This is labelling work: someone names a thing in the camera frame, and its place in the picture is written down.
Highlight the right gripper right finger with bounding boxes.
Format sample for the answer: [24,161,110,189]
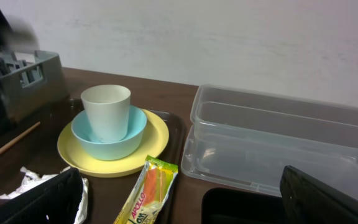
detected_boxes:
[280,166,358,224]

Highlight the grey dishwasher rack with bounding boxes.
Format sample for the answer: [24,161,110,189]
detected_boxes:
[0,50,68,122]

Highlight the wooden chopstick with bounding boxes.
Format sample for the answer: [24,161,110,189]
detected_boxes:
[0,121,40,155]

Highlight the clear plastic container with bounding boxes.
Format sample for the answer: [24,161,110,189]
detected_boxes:
[181,85,358,200]

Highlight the black tray bin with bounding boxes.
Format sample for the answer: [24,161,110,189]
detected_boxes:
[201,188,287,224]

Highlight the crumpled white tissue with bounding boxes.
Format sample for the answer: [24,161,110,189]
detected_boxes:
[0,167,89,224]

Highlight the yellow green snack wrapper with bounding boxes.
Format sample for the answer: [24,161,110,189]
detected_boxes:
[114,156,178,224]

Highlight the yellow plate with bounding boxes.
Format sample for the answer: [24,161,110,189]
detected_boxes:
[57,109,169,178]

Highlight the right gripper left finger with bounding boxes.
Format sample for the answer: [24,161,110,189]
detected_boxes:
[0,168,83,224]

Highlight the light blue bowl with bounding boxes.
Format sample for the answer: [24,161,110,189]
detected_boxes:
[71,106,147,161]

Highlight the white cup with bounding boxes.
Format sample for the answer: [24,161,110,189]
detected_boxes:
[81,85,131,143]

